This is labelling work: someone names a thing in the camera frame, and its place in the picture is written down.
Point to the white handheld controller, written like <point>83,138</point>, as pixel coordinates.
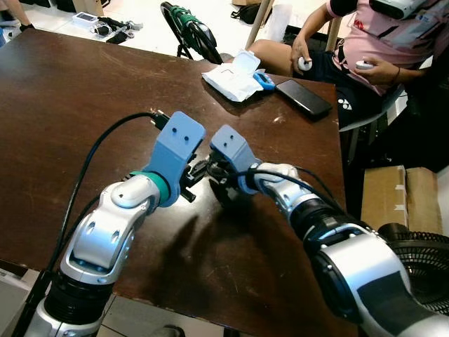
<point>305,64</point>
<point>363,64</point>

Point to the seated person right forearm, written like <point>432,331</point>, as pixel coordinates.
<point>312,24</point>

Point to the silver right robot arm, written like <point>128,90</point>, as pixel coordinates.
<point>365,267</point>

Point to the seated person left forearm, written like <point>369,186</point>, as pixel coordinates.
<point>417,69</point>

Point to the seated person right hand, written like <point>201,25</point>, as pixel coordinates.
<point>300,49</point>

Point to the seated person left hand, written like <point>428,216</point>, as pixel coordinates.
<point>382,71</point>

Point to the white open plastic box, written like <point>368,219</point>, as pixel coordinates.
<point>231,81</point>

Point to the small blue object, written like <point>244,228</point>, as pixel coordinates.
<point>264,81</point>

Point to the black smartphone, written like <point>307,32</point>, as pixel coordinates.
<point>303,98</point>

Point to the dark brown wooden table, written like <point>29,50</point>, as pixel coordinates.
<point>70,91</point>

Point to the dark robot foot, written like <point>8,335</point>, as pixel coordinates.
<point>161,331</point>

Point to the large cardboard box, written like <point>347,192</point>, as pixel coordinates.
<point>393,203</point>

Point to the black chair grey seat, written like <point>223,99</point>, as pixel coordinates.
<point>382,119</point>

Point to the white stool wooden legs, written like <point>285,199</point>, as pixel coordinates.
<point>261,17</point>

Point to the white flat device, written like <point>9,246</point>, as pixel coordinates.
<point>88,17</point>

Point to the black floor fan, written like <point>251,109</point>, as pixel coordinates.
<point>421,260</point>

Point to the seated person in pink shirt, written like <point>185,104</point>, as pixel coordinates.
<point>393,35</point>

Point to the white VR headset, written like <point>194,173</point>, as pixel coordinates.
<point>396,7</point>

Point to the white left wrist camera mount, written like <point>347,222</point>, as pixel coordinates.
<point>179,144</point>

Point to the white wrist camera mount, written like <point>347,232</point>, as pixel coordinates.
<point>231,147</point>
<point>179,144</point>

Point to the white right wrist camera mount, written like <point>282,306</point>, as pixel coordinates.
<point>231,147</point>

